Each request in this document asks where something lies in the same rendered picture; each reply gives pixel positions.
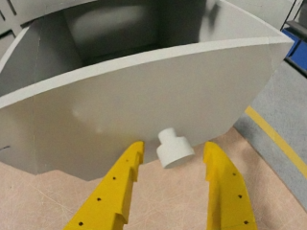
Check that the grey chest of drawers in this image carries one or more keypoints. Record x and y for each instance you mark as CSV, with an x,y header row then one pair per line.
x,y
17,23

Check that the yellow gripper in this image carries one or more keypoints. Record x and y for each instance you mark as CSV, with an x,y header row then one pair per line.
x,y
108,207

